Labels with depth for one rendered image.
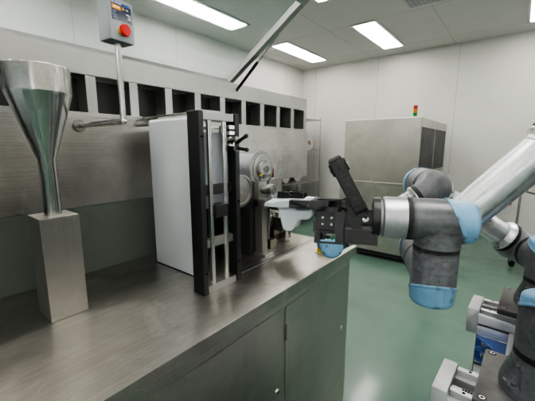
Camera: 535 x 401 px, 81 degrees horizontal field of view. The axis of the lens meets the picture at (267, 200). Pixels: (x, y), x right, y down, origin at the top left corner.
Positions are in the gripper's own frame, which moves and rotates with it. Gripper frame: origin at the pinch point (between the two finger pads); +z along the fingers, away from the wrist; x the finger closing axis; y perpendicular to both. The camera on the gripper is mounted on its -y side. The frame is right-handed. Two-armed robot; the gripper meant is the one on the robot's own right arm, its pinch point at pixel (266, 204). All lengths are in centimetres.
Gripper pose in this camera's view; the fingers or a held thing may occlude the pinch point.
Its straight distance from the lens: 138.2
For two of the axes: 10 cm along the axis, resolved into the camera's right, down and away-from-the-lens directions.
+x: -6.2, 1.3, -7.7
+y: 0.0, -9.9, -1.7
